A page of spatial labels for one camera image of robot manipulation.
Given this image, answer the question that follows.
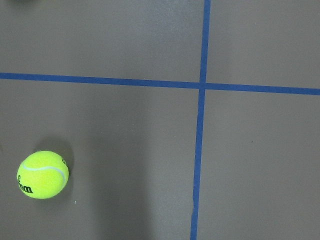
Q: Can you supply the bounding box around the yellow tennis ball near edge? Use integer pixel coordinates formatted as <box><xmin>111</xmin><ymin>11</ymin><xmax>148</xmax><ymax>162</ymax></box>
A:
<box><xmin>16</xmin><ymin>150</ymin><xmax>69</xmax><ymax>200</ymax></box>

